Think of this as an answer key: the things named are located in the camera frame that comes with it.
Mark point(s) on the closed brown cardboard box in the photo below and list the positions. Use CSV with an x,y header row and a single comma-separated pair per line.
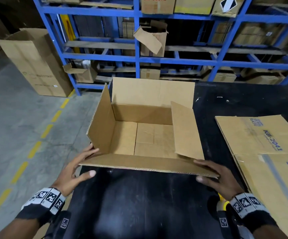
x,y
223,77

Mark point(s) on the right wristband with marker tags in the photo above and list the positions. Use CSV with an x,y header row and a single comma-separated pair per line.
x,y
251,209

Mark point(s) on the wooden shelf plank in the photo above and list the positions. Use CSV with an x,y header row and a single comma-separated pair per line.
x,y
96,45

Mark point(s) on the yellow rack guard post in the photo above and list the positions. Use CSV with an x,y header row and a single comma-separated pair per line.
x,y
68,29

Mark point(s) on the cardboard box with yellow band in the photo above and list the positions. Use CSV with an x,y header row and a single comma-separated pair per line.
x,y
193,4

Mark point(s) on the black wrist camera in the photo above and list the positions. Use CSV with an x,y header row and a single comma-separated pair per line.
x,y
63,224
224,222

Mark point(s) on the taped cardboard sheet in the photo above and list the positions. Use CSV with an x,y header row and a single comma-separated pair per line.
x,y
263,186

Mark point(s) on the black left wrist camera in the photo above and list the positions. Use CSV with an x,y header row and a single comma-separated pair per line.
x,y
63,224

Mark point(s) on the stack of shelved brown boxes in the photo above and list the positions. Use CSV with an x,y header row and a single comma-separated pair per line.
x,y
253,34

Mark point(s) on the small box low shelf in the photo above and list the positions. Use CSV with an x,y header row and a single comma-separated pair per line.
x,y
84,75

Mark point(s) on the blue metal storage rack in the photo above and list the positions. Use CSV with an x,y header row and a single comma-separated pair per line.
x,y
96,11

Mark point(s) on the person's right forearm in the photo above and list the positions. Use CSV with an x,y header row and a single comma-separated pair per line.
x,y
271,233

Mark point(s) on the yellow tape dispenser with tape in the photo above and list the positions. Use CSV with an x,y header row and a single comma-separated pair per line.
x,y
224,204

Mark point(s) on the pink-striped cardboard box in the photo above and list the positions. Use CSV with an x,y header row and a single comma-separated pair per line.
x,y
146,97

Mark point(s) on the small taped cardboard box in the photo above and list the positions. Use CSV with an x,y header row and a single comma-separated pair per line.
x,y
150,74

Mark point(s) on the thin shelf board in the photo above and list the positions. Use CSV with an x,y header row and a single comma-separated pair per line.
x,y
109,4

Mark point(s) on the wristband with marker tags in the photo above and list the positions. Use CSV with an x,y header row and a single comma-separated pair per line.
x,y
251,209
42,201

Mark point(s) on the cardboard box with red print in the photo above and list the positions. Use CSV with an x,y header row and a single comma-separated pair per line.
x,y
159,6

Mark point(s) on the torn box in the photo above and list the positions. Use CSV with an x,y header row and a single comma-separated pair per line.
x,y
151,39

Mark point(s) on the wide brown cardboard box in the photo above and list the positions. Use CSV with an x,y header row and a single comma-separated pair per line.
x,y
266,79

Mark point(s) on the tall brown cardboard box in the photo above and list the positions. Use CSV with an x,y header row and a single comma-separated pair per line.
x,y
34,62

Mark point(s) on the left wristband with marker tags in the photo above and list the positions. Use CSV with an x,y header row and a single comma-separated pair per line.
x,y
42,201

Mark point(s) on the person's left forearm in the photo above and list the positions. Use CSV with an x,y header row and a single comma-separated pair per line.
x,y
17,230

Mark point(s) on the person's right hand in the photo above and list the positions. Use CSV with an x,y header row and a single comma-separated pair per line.
x,y
223,184

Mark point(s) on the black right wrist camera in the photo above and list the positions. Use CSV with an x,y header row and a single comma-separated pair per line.
x,y
224,222

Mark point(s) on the person's left hand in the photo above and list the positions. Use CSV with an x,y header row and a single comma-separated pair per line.
x,y
69,176

